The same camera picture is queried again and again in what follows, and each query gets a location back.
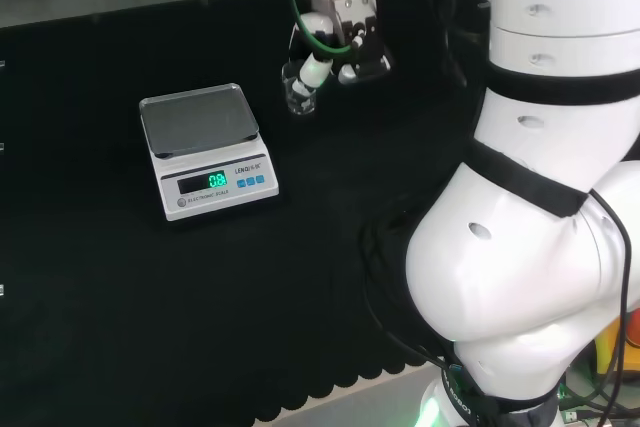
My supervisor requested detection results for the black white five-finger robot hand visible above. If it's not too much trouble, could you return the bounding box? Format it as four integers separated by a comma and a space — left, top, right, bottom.
288, 0, 394, 97

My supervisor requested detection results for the white electronic balance steel pan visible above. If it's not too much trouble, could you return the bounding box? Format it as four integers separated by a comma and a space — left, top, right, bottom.
138, 82, 280, 222

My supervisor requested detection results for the black bench cloth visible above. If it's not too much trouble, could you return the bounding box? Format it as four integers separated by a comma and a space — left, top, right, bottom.
0, 0, 497, 424

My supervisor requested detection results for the small clear glass beaker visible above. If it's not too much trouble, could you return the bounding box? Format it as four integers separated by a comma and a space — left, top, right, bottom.
280, 60, 318, 117

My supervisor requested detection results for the green cable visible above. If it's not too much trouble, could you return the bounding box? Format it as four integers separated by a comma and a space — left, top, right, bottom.
286, 0, 354, 56

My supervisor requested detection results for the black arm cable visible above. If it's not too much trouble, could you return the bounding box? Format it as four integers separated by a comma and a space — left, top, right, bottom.
588, 190, 632, 427

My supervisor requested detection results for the yellow stop button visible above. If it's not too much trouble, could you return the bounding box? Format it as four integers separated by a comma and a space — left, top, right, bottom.
593, 307, 640, 384

